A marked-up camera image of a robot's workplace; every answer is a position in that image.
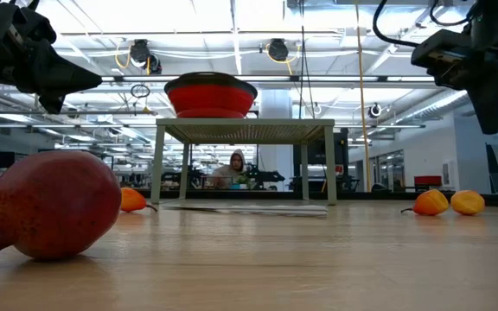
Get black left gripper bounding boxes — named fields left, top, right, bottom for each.
left=0, top=3, right=104, bottom=115

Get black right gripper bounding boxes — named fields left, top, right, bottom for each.
left=410, top=21, right=498, bottom=135

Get small orange pepper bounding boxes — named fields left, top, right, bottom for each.
left=399, top=188, right=450, bottom=217
left=120, top=186, right=159, bottom=213
left=450, top=189, right=486, bottom=216

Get dark red pomegranate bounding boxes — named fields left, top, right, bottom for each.
left=0, top=149, right=123, bottom=269

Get red colander with grey rim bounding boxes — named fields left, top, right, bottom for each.
left=163, top=71, right=259, bottom=119

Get red box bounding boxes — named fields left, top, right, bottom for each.
left=413, top=175, right=443, bottom=187

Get black cabinet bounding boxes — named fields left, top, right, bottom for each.
left=292, top=131, right=350, bottom=192

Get person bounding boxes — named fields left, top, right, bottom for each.
left=211, top=149, right=248, bottom=190

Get black background robot arms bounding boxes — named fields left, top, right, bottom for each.
left=162, top=163, right=286, bottom=191

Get yellow hanging cable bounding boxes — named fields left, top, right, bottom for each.
left=354, top=0, right=372, bottom=191

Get small white wire table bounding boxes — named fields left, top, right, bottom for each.
left=150, top=117, right=338, bottom=206

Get black hanging cable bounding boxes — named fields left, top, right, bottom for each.
left=297, top=0, right=316, bottom=120

